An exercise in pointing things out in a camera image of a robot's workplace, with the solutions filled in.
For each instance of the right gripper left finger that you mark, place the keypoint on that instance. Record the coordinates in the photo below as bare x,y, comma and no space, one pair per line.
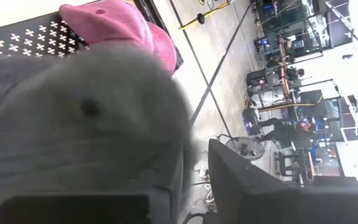
73,210

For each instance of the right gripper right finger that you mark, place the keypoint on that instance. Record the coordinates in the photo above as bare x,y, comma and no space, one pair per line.
259,205

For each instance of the dark grey baseball cap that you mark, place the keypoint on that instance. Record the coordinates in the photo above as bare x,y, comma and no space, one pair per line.
89,109

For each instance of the pink baseball cap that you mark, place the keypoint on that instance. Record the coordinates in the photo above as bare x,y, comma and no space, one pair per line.
113,21

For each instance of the black floor fan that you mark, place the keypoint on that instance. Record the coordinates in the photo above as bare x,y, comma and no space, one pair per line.
244,149

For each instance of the person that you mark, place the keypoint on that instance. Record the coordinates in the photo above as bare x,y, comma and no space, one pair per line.
284,132

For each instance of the background wooden workbench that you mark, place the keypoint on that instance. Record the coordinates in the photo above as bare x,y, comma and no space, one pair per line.
284,77

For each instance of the black perforated metal stand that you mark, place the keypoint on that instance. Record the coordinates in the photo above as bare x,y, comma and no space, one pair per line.
17,40

